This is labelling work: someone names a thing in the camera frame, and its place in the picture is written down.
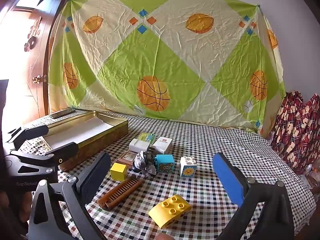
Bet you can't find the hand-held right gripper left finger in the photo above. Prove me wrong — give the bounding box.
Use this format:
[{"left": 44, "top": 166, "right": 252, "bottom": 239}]
[{"left": 27, "top": 152, "right": 112, "bottom": 240}]

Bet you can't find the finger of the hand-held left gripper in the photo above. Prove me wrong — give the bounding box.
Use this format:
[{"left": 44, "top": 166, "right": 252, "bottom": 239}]
[
  {"left": 6, "top": 124, "right": 49, "bottom": 148},
  {"left": 10, "top": 142, "right": 79, "bottom": 167}
]

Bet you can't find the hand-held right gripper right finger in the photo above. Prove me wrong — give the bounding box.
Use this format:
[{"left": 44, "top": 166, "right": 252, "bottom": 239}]
[{"left": 212, "top": 152, "right": 295, "bottom": 240}]

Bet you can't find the yellow cube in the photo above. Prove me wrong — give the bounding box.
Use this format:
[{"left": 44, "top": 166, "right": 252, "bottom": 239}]
[{"left": 110, "top": 162, "right": 128, "bottom": 181}]

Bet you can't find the gold tin box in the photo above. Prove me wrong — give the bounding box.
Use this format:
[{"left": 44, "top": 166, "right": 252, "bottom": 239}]
[{"left": 24, "top": 110, "right": 129, "bottom": 172}]

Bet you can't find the brown framed card box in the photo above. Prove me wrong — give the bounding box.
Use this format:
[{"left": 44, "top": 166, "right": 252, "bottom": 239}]
[{"left": 117, "top": 151, "right": 137, "bottom": 168}]

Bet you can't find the white toy block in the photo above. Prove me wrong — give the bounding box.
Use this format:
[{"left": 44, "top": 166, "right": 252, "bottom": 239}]
[{"left": 179, "top": 156, "right": 197, "bottom": 177}]

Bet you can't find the sequined fabric scrunchie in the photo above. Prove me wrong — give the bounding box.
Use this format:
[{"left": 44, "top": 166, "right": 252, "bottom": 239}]
[{"left": 131, "top": 150, "right": 158, "bottom": 179}]

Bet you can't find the plain white cardboard box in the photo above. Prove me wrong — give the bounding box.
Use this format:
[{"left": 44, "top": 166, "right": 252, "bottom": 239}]
[{"left": 129, "top": 138, "right": 153, "bottom": 153}]

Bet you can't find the yellow curved toy block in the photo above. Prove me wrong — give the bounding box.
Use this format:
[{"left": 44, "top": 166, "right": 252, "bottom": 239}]
[{"left": 148, "top": 194, "right": 193, "bottom": 229}]

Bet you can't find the blue toy block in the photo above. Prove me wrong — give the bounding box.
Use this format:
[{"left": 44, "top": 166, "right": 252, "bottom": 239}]
[{"left": 154, "top": 154, "right": 175, "bottom": 174}]

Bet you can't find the green dental floss box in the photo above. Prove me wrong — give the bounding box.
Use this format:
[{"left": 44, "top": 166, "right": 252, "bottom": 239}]
[{"left": 137, "top": 132, "right": 156, "bottom": 144}]

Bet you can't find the white box with red label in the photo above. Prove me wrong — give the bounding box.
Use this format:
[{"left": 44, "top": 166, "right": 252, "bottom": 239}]
[{"left": 152, "top": 137, "right": 173, "bottom": 154}]

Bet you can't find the white paper liner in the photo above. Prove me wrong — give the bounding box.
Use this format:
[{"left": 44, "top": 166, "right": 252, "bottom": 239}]
[{"left": 44, "top": 117, "right": 113, "bottom": 150}]

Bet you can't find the checkered tablecloth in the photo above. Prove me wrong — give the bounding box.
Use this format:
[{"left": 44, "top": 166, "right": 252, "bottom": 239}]
[{"left": 10, "top": 109, "right": 317, "bottom": 240}]

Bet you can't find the dark flat bar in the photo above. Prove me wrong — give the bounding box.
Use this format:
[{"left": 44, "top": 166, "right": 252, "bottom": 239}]
[{"left": 50, "top": 109, "right": 75, "bottom": 119}]

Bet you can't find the wooden door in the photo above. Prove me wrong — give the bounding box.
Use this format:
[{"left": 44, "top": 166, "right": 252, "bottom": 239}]
[{"left": 0, "top": 0, "right": 77, "bottom": 128}]

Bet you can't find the clear plastic bag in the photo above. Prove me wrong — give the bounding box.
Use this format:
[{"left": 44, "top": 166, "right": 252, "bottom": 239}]
[{"left": 301, "top": 160, "right": 320, "bottom": 190}]

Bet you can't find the red plaid bear cloth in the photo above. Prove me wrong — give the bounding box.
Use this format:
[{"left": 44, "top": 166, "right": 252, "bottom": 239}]
[{"left": 266, "top": 90, "right": 320, "bottom": 175}]

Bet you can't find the door decoration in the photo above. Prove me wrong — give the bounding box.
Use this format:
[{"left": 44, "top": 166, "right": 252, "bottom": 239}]
[{"left": 24, "top": 16, "right": 42, "bottom": 53}]

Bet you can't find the basketball printed sheet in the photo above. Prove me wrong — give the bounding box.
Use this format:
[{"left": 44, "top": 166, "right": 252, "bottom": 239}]
[{"left": 49, "top": 0, "right": 287, "bottom": 134}]

